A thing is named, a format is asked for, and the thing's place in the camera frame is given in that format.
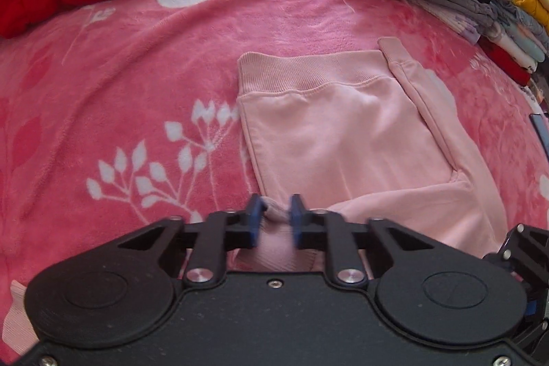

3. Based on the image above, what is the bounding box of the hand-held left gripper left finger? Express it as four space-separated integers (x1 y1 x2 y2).
118 193 263 287

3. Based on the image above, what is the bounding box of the pink floral blanket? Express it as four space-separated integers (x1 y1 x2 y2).
0 0 549 366

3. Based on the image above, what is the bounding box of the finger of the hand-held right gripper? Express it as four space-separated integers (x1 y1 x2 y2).
482 222 549 285
514 288 549 362

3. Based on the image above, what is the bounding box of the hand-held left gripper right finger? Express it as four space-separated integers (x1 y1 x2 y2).
289 194 434 287

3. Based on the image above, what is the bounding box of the black narrow object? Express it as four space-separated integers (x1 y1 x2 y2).
529 114 549 161

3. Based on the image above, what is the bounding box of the light pink sweatshirt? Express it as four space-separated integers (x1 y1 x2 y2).
8 37 510 356

